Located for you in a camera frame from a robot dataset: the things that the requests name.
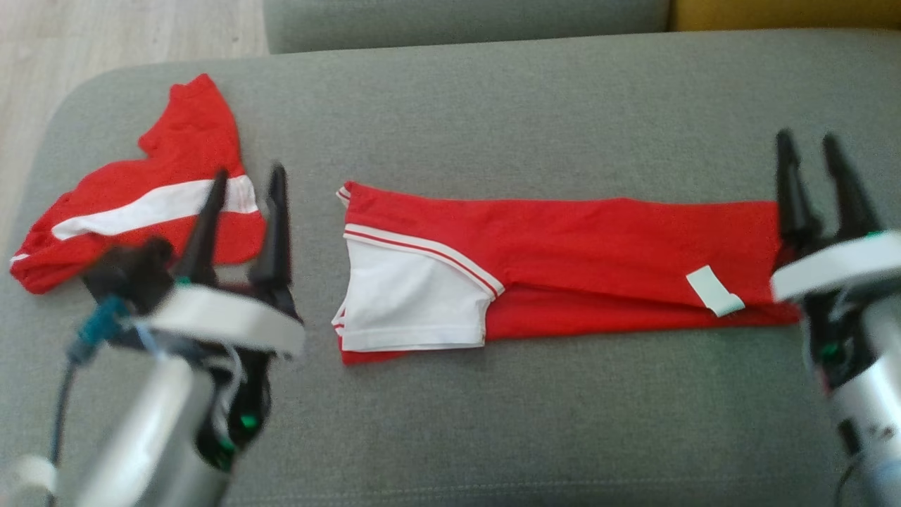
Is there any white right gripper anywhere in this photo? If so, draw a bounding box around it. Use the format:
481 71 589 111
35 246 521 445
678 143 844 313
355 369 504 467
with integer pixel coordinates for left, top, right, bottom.
769 129 901 303

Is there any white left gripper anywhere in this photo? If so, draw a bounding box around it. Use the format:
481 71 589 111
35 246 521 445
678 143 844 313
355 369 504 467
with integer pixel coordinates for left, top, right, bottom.
134 163 305 356

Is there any red shorts white stripe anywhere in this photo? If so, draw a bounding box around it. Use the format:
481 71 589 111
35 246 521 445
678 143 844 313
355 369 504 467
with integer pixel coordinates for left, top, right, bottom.
10 73 267 295

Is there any red jersey white trim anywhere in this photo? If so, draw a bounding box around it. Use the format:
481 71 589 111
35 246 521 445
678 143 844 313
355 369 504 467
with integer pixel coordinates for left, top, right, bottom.
332 181 803 365

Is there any yellow sofa cushion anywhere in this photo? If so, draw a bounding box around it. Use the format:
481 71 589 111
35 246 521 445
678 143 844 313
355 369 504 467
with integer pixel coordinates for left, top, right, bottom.
669 0 901 32

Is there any grey sofa seat cushion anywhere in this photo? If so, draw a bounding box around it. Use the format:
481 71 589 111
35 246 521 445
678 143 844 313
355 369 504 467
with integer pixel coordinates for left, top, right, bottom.
0 28 901 507

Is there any grey sofa back cushion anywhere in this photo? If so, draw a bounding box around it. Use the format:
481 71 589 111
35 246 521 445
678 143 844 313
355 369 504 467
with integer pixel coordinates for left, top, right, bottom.
264 0 671 54

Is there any teal left camera connector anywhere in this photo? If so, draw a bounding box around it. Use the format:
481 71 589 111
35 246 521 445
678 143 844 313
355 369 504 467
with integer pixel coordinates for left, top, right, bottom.
67 296 131 367

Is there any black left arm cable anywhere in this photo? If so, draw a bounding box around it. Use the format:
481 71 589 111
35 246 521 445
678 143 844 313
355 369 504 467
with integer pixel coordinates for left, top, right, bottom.
46 359 78 507

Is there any white cable label tag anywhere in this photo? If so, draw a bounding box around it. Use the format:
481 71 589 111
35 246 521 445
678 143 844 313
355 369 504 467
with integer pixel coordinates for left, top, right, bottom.
0 454 57 495

